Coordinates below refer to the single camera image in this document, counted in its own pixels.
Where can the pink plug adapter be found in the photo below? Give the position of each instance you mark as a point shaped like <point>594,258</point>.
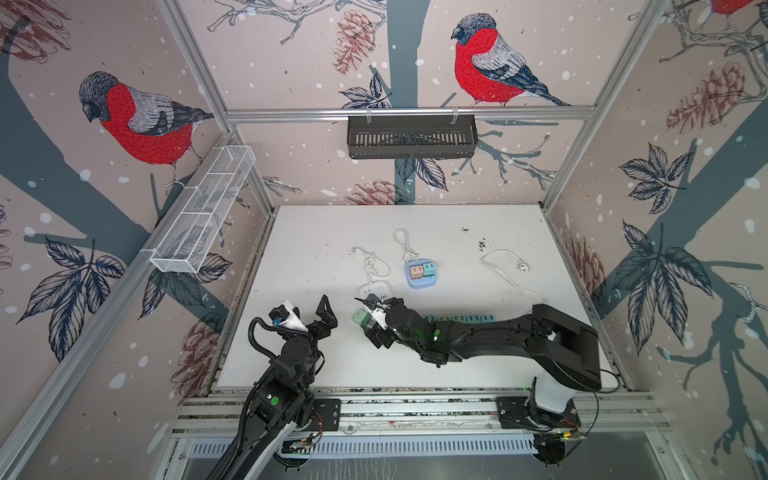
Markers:
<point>415,272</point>

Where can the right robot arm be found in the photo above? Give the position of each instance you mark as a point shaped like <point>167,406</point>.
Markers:
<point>565,348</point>

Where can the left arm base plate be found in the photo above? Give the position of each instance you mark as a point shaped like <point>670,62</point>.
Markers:
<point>324,415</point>

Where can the green plug adapter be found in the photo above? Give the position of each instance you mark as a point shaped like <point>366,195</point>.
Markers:
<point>363,318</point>

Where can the blue square power socket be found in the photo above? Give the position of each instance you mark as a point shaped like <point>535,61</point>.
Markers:
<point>423,282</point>

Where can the dark teal plug adapter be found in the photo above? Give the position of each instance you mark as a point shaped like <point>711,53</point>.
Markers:
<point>429,269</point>

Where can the black wall basket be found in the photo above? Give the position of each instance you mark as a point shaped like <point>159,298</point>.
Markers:
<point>412,137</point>

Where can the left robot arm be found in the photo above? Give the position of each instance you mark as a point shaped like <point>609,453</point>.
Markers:
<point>281,401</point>

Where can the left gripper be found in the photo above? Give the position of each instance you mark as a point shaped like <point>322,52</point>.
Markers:
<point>328,321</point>

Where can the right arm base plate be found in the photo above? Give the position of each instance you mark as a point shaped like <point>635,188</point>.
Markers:
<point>519,412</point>

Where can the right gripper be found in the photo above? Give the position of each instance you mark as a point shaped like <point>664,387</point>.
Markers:
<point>378,333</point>

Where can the white square power socket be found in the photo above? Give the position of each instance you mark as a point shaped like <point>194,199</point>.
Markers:
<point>380,289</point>

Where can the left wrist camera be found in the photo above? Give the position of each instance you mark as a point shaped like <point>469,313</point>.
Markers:
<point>280,314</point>

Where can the long white power strip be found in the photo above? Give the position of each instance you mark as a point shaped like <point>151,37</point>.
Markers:
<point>465,318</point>

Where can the white wire mesh shelf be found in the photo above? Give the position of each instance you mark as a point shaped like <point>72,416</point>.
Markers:
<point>191,236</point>

